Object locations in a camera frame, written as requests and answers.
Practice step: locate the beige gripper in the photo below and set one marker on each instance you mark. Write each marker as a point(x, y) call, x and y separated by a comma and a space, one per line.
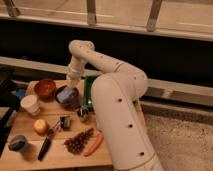
point(73, 77)

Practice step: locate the blue sponge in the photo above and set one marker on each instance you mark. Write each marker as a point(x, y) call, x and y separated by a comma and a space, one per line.
point(66, 94)

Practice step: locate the purple bowl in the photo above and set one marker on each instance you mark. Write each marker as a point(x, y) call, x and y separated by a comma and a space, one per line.
point(73, 104)

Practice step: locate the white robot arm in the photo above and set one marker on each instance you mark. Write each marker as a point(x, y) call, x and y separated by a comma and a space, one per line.
point(126, 137)

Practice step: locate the red-brown bowl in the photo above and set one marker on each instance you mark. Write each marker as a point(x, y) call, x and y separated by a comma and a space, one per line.
point(45, 88)

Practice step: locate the grey-blue small bowl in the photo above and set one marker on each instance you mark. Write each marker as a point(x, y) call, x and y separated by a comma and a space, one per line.
point(18, 143)

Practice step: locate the green tray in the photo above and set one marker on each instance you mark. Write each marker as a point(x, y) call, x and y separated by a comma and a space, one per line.
point(88, 91)

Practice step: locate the small metal cup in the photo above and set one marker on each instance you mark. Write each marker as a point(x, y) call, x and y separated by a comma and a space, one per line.
point(83, 114)

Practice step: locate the black binder clip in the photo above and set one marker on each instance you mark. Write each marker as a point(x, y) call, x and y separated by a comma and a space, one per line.
point(65, 122)

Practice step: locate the white paper cup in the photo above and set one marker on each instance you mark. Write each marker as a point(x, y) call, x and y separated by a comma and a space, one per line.
point(30, 104)

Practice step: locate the blue object at table edge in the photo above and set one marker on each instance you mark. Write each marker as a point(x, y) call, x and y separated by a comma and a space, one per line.
point(20, 92)

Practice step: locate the yellow-red apple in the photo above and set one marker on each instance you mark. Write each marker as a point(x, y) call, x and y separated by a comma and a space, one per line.
point(40, 126)

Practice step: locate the black chair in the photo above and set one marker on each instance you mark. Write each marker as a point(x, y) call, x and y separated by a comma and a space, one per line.
point(7, 99)

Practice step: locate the bunch of dark grapes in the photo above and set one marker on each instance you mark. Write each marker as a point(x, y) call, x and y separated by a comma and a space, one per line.
point(76, 144)

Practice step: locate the orange carrot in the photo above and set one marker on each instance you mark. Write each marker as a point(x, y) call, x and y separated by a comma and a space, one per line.
point(95, 146)

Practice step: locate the black handled knife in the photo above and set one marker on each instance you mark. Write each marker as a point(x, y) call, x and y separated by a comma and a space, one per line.
point(47, 142)

